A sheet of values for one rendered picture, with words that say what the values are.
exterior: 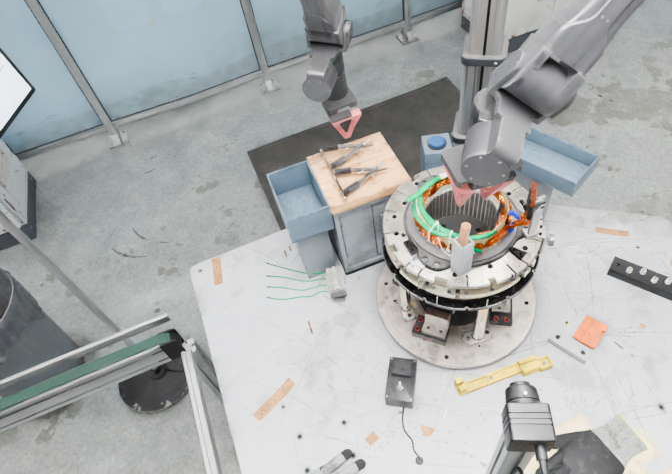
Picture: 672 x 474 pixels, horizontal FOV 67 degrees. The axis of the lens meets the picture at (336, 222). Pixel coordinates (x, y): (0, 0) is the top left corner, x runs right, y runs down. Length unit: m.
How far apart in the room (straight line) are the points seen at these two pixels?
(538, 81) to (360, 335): 0.83
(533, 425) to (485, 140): 0.31
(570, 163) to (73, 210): 2.58
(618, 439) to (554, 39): 0.86
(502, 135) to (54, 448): 2.14
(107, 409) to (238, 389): 1.15
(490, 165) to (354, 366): 0.75
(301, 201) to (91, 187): 2.09
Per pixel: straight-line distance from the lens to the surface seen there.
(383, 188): 1.17
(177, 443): 2.18
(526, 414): 0.57
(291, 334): 1.31
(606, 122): 3.09
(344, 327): 1.30
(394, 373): 1.18
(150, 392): 2.29
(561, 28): 0.62
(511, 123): 0.64
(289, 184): 1.30
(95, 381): 1.53
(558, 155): 1.33
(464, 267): 0.97
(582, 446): 1.22
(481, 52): 1.35
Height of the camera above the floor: 1.93
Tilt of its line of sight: 51 degrees down
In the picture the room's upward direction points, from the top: 12 degrees counter-clockwise
